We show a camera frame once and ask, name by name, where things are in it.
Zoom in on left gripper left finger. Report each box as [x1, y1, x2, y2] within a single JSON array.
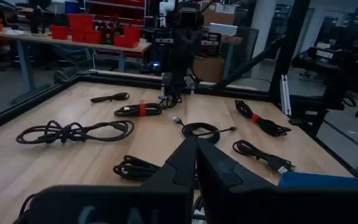
[[12, 137, 198, 224]]

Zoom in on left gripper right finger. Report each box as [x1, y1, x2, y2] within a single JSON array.
[[197, 138, 358, 224]]

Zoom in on thin black cable bundle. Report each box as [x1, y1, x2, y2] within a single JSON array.
[[158, 94, 183, 110]]

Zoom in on compact black cable red strap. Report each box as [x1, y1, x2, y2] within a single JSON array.
[[114, 102, 163, 118]]

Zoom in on black braided cable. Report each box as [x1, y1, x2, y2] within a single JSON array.
[[172, 116, 237, 145]]

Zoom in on black cable bundle silver plugs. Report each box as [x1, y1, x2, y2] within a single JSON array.
[[112, 154, 162, 182]]

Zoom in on black USB-A cable bundle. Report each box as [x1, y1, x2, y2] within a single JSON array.
[[232, 139, 295, 174]]

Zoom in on long black cable red strap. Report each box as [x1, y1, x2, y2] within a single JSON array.
[[234, 99, 292, 138]]

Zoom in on blue plastic tray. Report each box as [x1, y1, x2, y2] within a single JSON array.
[[277, 171, 358, 189]]

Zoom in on long black zip-tied cable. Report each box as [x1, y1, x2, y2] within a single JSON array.
[[15, 119, 135, 145]]

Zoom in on cardboard box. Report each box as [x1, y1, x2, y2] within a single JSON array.
[[202, 2, 236, 27], [193, 57, 226, 83]]

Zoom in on white box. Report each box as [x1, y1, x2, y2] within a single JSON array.
[[209, 22, 239, 37]]

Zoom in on red shelf rack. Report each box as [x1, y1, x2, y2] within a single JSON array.
[[85, 0, 145, 26]]

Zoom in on white concrete column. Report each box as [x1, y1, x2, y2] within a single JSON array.
[[249, 0, 278, 78]]

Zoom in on silver aluminium bar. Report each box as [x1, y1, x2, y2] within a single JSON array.
[[279, 74, 293, 116]]

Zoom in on blue storage bin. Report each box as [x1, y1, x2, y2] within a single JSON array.
[[64, 0, 82, 15]]

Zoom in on wooden workbench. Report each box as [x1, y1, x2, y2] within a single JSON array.
[[0, 29, 152, 103]]

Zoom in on black aluminium rig frame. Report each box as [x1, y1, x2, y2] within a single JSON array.
[[0, 0, 358, 180]]

